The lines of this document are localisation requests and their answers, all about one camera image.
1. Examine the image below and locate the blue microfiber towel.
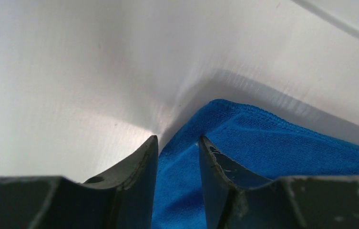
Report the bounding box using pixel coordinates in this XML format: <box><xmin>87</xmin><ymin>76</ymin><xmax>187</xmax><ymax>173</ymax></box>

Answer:
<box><xmin>152</xmin><ymin>99</ymin><xmax>359</xmax><ymax>229</ymax></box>

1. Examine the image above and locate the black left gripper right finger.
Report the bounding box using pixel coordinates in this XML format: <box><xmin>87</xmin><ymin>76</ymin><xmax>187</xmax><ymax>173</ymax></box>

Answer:
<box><xmin>198</xmin><ymin>136</ymin><xmax>359</xmax><ymax>229</ymax></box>

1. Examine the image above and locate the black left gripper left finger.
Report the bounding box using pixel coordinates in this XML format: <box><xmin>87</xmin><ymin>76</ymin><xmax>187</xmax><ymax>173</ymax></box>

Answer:
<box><xmin>0</xmin><ymin>135</ymin><xmax>158</xmax><ymax>229</ymax></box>

